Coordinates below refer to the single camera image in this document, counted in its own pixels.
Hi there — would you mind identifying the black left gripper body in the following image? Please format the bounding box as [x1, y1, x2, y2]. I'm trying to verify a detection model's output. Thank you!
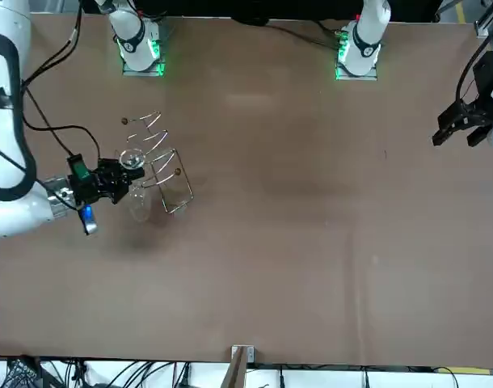
[458, 50, 493, 129]

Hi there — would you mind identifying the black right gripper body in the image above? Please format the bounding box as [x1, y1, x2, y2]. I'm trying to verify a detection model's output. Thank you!
[73, 159, 112, 205]

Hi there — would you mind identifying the clear glass goblet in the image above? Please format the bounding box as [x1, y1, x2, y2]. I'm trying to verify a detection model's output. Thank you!
[117, 147, 154, 224]

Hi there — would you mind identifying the black adapter with labels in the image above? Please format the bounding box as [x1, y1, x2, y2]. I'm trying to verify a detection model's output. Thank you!
[6, 357, 40, 388]

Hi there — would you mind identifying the black backdrop curtain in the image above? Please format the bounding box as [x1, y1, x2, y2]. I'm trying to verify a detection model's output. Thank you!
[79, 0, 448, 24]

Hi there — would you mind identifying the aluminium frame strut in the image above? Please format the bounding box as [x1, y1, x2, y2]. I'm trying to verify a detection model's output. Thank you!
[474, 0, 493, 38]

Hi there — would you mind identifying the wire goblet rack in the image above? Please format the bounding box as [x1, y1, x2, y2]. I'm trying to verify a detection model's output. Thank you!
[120, 111, 196, 215]

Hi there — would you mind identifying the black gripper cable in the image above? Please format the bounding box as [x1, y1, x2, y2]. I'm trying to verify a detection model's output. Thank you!
[22, 86, 101, 162]

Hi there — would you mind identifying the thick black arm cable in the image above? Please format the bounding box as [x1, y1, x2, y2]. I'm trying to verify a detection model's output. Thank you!
[0, 34, 38, 201]

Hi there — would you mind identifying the black cable with white tag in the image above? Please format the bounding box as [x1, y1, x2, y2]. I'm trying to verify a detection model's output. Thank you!
[19, 0, 85, 88]

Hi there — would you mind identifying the black base cable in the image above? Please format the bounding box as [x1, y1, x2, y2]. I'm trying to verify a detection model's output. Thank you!
[230, 15, 344, 52]

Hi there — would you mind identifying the aluminium frame post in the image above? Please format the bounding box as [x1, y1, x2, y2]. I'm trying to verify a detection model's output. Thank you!
[221, 344, 256, 388]

